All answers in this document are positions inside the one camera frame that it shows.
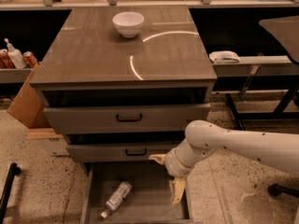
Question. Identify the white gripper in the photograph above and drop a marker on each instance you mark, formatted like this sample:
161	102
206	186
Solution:
173	165

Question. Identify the clear plastic water bottle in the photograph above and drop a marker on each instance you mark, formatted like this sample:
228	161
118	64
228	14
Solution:
116	199

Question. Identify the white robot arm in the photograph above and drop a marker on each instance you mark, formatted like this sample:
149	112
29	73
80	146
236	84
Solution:
277	150

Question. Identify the bottom open grey drawer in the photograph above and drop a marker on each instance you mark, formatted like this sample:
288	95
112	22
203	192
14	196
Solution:
149	201

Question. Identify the top grey drawer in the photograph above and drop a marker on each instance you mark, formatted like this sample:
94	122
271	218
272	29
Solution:
156	118

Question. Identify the middle grey drawer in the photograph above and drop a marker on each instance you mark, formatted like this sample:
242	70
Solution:
116	152

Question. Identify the grey drawer cabinet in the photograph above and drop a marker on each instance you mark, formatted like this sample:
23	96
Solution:
91	64

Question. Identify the white pump bottle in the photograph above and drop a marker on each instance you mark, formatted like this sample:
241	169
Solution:
15	56

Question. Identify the black chair base leg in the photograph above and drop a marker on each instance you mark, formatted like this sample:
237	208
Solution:
276	190

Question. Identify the white box on floor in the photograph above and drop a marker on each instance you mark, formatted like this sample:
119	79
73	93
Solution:
53	143

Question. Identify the folded white cloth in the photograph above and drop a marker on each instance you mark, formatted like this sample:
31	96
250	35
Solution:
225	56

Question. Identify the right grey shelf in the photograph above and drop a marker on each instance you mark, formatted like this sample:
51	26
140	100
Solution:
261	66

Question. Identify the grey shelf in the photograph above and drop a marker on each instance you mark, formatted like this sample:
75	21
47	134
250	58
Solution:
13	75
261	66

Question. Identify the white ceramic bowl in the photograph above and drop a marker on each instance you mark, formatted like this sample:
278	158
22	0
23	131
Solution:
128	24

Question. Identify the black bar lower left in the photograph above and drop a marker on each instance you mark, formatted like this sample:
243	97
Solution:
13	170

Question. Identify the brown cardboard box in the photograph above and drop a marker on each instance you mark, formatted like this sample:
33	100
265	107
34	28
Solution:
27	107

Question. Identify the red soda can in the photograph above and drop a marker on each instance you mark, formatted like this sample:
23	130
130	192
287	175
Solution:
30	58
5	58

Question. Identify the grey round table top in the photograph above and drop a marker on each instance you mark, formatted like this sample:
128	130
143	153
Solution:
286	31

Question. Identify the left grey shelf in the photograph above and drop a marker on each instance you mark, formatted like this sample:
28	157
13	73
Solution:
13	75

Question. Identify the red soda can left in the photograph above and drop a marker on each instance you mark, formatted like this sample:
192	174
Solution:
5	58

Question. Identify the black middle drawer handle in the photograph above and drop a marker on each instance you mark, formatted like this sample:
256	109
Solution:
136	152

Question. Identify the black drawer handle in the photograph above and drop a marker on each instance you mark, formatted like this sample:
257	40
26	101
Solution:
121	118
136	152

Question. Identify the black top drawer handle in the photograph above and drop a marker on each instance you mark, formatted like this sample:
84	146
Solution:
121	118

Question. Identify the black table leg frame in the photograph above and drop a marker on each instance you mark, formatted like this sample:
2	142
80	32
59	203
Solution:
278	113

